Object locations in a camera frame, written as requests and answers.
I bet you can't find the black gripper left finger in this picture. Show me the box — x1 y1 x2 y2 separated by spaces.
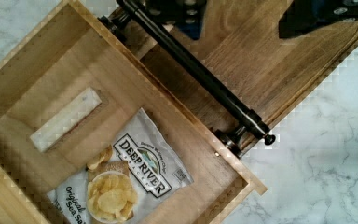
145 0 207 40

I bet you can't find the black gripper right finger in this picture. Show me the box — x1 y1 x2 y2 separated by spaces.
278 0 358 39

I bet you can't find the light wooden drawer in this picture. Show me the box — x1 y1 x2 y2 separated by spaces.
0 0 266 224

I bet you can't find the dark wooden cutting board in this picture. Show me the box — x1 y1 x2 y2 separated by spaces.
124 0 358 154

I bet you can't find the Deep River chips bag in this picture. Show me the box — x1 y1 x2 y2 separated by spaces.
48 109 193 224

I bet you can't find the black drawer handle bar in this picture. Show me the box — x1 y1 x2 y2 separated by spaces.
99 0 276 157

